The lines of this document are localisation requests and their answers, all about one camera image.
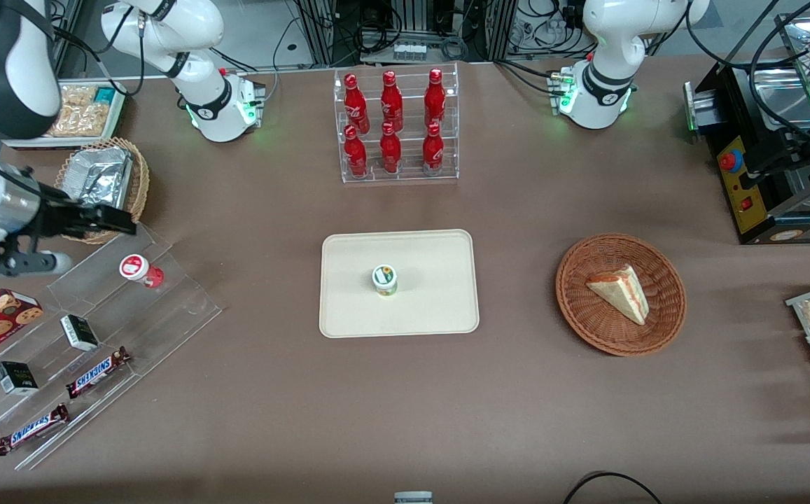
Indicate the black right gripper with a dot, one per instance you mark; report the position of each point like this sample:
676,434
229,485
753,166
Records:
57,218

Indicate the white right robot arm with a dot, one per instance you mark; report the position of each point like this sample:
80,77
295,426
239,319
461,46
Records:
201,28

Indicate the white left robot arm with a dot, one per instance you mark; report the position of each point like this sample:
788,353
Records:
611,42

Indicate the beige plastic tray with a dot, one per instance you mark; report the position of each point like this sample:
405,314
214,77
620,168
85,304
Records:
433,308

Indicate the light wicker basket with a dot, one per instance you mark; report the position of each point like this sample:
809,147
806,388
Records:
140,182

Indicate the silver foil container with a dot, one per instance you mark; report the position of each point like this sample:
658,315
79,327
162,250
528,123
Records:
100,178

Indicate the red yogurt cup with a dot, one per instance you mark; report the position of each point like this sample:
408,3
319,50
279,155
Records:
135,267

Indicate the white snack bin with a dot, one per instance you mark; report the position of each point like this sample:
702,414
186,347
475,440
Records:
96,141

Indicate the black sealing machine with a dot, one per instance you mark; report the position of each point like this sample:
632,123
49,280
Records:
727,119

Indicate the clear acrylic stepped stand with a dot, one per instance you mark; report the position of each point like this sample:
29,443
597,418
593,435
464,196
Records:
166,315

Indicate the clear cracker bag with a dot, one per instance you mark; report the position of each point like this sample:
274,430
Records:
79,95
82,120

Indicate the small black box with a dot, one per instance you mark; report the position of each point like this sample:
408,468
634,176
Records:
16,379
80,333

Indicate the teal snack pack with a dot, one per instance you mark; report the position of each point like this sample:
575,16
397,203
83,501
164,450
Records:
105,95

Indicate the snickers chocolate bar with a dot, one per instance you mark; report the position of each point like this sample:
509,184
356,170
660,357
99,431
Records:
32,429
96,372

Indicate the wrapped triangle sandwich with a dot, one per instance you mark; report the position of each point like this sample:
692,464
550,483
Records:
622,294

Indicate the red cola bottle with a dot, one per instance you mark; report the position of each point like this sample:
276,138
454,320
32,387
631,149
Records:
355,105
355,155
433,151
390,152
391,103
435,101

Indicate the brown round wicker basket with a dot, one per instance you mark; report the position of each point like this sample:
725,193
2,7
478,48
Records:
587,315

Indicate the clear acrylic bottle rack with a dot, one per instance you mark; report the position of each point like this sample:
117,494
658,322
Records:
408,175

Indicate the white power strip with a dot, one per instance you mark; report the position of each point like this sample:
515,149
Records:
409,51

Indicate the grey box at table edge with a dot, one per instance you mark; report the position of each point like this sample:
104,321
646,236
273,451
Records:
413,498

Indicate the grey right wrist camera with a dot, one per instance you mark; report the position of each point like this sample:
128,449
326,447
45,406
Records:
19,263

